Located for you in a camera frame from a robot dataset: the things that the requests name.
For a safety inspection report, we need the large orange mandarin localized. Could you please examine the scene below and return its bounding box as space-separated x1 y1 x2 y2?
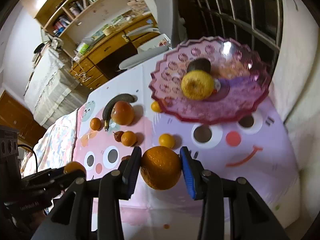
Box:
140 146 182 191

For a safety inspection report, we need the red lychee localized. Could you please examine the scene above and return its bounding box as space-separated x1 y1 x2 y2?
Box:
113 131 124 142
121 155 131 161

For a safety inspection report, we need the yellow pear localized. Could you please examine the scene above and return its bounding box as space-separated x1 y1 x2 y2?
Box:
181 70 215 101

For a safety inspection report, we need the dark avocado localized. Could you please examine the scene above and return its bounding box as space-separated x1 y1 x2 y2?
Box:
187 58 211 74

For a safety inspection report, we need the small yellow citrus front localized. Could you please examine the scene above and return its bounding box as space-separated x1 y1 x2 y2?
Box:
158 133 176 149

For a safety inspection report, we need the cartoon printed cloth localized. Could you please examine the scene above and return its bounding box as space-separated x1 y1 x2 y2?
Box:
72 52 301 231

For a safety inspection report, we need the red apple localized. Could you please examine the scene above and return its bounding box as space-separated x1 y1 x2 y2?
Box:
111 101 135 126

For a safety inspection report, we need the lace covered cabinet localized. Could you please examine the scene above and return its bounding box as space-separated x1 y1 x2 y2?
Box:
24 46 90 128

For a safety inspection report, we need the small yellow citrus near bowl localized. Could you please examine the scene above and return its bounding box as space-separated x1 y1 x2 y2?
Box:
151 101 162 113

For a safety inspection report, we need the overripe dark banana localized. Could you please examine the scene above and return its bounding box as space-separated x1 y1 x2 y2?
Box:
103 93 137 131

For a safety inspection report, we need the pink plastic fruit bowl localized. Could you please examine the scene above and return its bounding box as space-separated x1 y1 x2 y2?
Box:
149 37 271 125

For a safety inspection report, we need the wooden desk with drawers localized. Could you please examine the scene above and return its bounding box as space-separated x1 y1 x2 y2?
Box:
69 13 158 90

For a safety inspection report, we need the white pillow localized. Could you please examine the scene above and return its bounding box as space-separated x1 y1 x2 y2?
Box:
272 0 319 232

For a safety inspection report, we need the white storage box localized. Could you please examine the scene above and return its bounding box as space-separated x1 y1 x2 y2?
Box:
137 34 171 54

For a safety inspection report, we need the grey office chair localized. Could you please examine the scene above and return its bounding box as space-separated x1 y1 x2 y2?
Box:
119 0 187 70

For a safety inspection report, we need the wooden bookshelf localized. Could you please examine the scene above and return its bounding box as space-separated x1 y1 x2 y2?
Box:
32 0 156 55

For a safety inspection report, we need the metal window grille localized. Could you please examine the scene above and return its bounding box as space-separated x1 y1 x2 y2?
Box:
178 0 284 74

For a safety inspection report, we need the black cable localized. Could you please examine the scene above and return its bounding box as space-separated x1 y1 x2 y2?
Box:
17 144 39 173

